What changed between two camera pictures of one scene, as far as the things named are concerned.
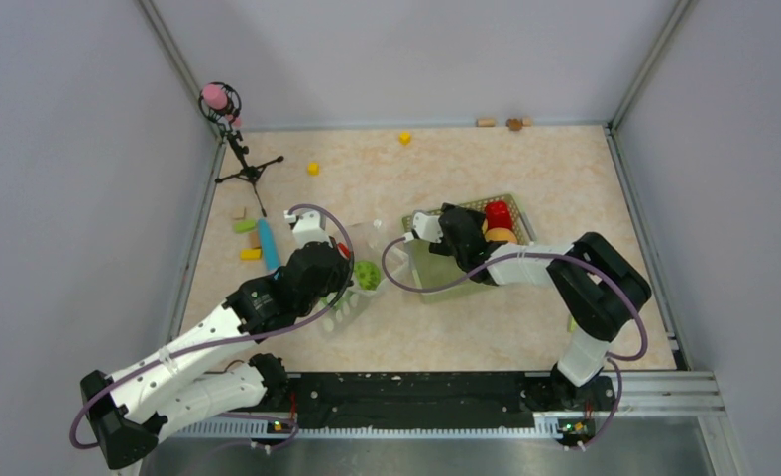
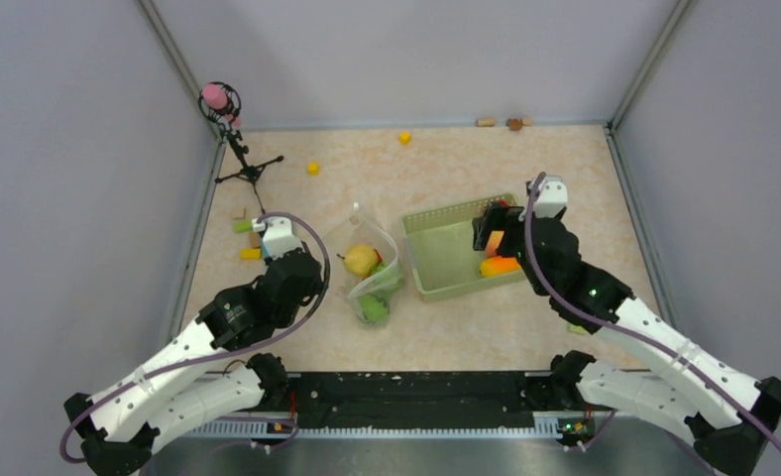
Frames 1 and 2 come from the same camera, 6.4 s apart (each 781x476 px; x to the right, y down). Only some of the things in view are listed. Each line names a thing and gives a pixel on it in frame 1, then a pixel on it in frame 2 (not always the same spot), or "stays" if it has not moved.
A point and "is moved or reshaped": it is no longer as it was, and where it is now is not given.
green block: (245, 226) stays
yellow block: (250, 254) stays
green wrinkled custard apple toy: (341, 303) to (373, 309)
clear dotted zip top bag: (367, 241) is moved or reshaped
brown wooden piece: (514, 124) stays
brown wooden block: (255, 239) stays
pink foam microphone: (215, 97) stays
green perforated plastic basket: (439, 277) stays
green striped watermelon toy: (367, 274) to (386, 281)
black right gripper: (443, 247) to (497, 217)
